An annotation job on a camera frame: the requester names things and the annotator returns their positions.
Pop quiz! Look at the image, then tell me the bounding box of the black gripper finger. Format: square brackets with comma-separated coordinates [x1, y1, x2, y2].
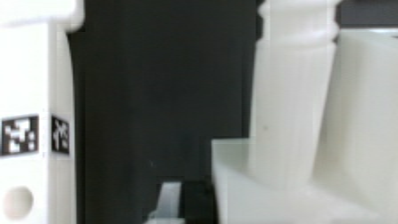
[148, 181, 219, 224]

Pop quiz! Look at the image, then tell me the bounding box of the white chair seat plate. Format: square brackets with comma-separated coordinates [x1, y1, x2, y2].
[212, 0, 398, 224]

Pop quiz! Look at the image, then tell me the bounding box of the white chair backrest frame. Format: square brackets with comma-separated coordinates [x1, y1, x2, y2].
[0, 0, 86, 224]

